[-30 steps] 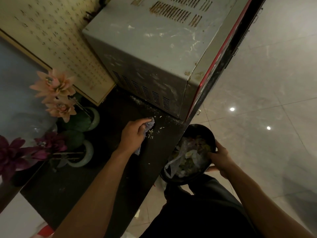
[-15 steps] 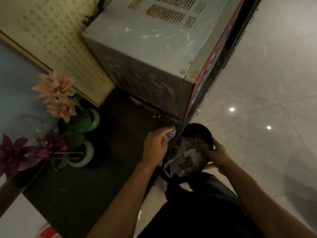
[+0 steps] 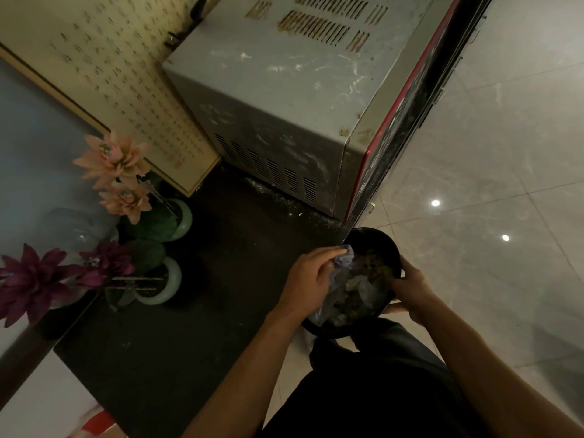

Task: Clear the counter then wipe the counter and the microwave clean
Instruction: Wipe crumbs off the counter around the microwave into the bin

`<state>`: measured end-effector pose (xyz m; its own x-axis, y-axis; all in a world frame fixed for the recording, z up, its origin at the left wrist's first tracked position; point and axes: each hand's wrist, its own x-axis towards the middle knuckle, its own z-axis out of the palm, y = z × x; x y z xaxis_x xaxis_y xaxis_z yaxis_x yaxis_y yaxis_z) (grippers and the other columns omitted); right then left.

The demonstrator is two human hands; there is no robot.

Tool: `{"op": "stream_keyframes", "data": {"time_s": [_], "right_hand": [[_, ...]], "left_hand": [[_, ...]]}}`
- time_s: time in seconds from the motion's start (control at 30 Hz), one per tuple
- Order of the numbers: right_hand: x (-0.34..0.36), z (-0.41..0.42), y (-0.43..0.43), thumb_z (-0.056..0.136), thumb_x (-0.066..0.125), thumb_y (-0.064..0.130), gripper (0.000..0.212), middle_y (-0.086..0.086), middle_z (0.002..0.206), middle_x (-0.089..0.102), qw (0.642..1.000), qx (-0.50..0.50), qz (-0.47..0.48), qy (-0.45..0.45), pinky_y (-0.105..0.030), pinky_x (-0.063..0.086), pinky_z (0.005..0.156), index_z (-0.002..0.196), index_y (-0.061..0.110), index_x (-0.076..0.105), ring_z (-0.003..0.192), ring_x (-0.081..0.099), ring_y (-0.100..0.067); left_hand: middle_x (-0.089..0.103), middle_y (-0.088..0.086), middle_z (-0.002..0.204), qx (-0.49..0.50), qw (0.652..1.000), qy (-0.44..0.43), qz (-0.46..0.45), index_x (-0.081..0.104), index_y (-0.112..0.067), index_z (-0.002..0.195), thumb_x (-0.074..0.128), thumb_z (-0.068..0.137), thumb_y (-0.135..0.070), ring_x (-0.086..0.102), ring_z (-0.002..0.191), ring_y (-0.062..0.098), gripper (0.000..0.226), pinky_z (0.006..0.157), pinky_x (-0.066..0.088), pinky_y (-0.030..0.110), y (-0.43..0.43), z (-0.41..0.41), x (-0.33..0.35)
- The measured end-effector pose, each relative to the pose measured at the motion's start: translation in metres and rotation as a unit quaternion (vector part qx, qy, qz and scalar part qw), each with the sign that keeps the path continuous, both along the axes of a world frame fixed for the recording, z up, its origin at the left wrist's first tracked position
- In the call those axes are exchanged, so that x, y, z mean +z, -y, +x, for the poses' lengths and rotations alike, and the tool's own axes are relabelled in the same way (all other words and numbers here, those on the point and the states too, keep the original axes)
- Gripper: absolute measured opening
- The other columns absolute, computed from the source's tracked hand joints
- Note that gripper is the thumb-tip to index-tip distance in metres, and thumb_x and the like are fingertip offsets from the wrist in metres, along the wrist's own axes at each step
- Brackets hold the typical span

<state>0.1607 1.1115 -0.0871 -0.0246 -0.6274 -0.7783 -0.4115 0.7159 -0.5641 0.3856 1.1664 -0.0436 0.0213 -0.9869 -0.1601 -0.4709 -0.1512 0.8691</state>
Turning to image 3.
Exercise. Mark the person's right hand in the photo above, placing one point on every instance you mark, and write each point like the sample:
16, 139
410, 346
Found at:
416, 291

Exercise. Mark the person's left hand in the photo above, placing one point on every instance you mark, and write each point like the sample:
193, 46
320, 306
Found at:
303, 280

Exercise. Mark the person's right thumb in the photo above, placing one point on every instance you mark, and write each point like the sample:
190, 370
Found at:
404, 272

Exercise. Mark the person's left fingers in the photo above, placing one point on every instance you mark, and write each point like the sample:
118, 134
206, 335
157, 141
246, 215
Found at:
325, 262

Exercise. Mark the blue-grey plastic bag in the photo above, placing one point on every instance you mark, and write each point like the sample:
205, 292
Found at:
335, 287

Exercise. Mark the black round waste bin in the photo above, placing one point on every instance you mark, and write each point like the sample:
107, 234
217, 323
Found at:
374, 239

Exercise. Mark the person's right forearm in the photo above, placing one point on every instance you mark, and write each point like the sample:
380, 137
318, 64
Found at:
492, 378

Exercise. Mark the person's left forearm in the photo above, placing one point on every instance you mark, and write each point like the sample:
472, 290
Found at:
255, 374

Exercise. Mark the rubbish in bin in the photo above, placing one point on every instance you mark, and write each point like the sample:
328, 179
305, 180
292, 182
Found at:
367, 287

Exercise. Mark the person's black trousers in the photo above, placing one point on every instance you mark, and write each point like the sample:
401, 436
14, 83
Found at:
378, 387

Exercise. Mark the green ceramic vase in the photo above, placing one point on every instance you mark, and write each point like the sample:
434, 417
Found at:
169, 280
180, 221

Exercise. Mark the grey metal oven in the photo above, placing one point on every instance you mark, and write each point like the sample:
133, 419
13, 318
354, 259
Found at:
292, 95

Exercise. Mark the green artificial leaf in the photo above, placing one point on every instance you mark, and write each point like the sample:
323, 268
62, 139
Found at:
147, 255

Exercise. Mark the small pink artificial lotus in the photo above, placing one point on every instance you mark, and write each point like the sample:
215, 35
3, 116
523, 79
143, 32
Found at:
127, 202

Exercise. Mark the small purple artificial flower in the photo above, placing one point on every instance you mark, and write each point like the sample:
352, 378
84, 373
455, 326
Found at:
107, 264

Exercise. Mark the large pink artificial lotus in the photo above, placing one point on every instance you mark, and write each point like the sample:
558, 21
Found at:
112, 159

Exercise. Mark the red and white packet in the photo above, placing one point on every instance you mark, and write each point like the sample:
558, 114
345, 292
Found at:
93, 424

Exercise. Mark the framed calligraphy board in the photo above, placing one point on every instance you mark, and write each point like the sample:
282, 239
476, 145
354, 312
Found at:
114, 63

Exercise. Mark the large purple artificial flower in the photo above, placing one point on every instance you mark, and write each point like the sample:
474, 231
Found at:
32, 280

